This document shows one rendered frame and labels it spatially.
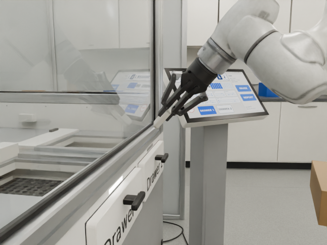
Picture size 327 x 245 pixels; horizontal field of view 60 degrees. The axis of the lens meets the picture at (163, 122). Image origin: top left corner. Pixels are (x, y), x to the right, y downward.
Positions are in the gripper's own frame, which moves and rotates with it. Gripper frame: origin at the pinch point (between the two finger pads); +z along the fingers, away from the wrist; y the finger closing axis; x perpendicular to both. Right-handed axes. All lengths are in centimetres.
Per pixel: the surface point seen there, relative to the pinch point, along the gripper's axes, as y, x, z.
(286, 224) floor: -165, -77, 56
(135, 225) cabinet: -6.5, 22.5, 19.9
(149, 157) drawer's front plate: -2.3, 7.8, 9.2
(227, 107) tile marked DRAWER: -39, -49, 0
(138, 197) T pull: 2.9, 30.5, 3.5
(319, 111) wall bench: -222, -224, -12
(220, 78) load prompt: -33, -66, -6
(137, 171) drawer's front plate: 2.2, 19.1, 6.6
